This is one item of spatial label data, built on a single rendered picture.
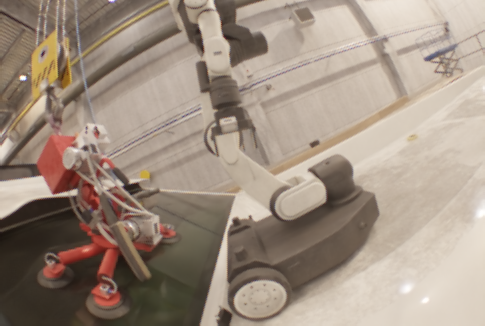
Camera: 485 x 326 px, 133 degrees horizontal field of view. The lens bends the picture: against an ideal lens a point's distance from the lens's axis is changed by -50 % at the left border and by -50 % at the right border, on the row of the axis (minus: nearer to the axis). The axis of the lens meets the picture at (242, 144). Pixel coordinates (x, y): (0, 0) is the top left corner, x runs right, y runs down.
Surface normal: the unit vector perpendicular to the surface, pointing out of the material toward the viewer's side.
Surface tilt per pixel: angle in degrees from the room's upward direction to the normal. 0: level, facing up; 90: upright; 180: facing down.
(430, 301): 5
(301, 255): 90
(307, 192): 90
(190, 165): 90
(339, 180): 90
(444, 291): 8
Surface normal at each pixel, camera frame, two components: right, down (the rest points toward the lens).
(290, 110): -0.02, -0.01
